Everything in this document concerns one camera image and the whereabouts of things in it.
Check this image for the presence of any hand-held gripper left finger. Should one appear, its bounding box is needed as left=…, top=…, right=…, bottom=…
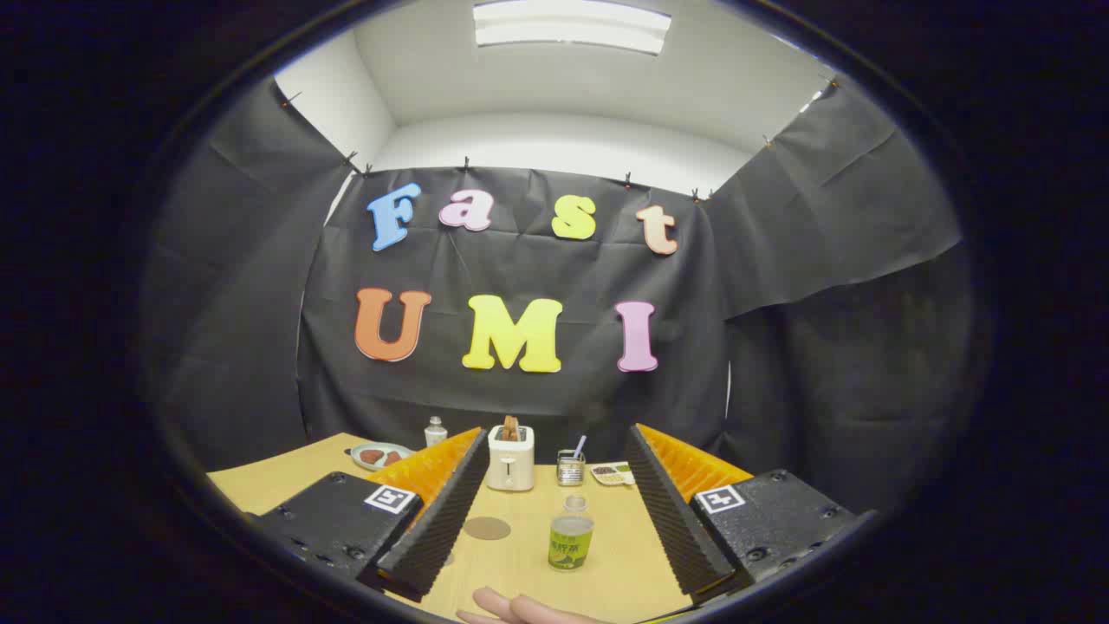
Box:
left=247, top=426, right=490, bottom=603

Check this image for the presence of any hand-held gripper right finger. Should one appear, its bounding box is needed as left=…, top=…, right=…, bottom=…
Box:
left=626, top=423, right=876, bottom=605

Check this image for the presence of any green label juice bottle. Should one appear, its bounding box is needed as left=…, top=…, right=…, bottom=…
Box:
left=548, top=494, right=595, bottom=571

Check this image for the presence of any white toaster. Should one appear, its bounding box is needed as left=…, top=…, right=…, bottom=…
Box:
left=486, top=425, right=535, bottom=492

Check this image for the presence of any wooden table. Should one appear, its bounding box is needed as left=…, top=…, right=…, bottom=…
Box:
left=206, top=432, right=698, bottom=624

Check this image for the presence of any pale green small plate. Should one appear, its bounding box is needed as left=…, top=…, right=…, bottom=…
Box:
left=350, top=442, right=415, bottom=471

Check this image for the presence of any ceiling light panel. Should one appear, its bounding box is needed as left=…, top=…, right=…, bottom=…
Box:
left=472, top=0, right=672, bottom=55

